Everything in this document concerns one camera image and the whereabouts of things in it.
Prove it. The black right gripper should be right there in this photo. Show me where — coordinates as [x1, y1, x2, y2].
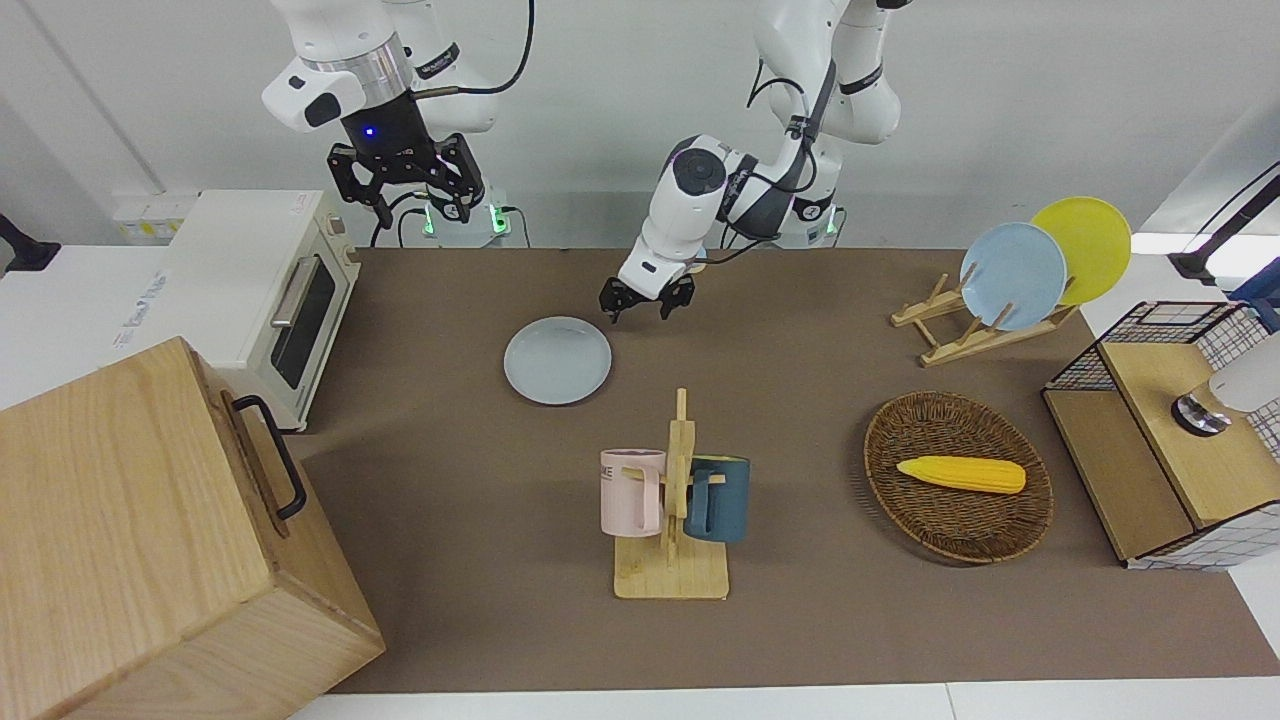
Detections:
[328, 133, 488, 231]

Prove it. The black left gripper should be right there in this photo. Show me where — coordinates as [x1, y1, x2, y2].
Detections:
[599, 275, 697, 324]

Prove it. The gray round plate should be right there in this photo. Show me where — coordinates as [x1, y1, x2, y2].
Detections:
[503, 316, 612, 406]

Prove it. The wooden plate rack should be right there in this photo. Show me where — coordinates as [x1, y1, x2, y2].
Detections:
[890, 262, 1081, 368]

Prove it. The light blue plate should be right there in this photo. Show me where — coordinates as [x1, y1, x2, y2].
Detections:
[960, 222, 1069, 332]

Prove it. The yellow plate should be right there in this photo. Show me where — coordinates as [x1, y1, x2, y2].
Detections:
[1030, 196, 1133, 306]

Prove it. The white toaster oven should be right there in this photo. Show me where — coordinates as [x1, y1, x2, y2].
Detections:
[110, 188, 363, 433]

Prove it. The pink mug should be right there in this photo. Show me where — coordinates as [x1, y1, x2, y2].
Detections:
[600, 449, 667, 538]

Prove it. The dark blue mug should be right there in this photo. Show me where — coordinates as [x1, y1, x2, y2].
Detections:
[685, 455, 751, 544]

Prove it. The wooden mug rack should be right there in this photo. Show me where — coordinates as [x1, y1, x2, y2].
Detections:
[613, 388, 731, 601]

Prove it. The yellow corn cob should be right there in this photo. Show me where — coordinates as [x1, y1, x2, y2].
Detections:
[896, 456, 1027, 495]

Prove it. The brown table mat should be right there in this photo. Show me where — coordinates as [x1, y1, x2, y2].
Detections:
[290, 248, 1280, 694]

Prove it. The brown wicker basket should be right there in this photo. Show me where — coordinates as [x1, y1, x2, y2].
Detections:
[864, 391, 1054, 566]

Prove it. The black clamp stand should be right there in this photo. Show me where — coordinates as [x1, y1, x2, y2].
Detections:
[1168, 160, 1280, 288]
[0, 213, 63, 277]

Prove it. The wooden drawer cabinet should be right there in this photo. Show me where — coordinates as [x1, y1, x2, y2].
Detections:
[0, 336, 386, 720]

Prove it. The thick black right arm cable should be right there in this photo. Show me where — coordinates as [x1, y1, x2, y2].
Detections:
[412, 0, 536, 98]

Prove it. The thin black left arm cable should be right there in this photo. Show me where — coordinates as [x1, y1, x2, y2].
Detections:
[700, 55, 836, 269]

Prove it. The white wall outlet strip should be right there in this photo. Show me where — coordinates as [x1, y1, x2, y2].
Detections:
[112, 193, 201, 243]

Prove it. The black cabinet drawer handle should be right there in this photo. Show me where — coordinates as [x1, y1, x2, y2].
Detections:
[232, 395, 308, 522]

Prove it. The wire and wood shelf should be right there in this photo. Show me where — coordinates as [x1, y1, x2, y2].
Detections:
[1042, 300, 1280, 573]

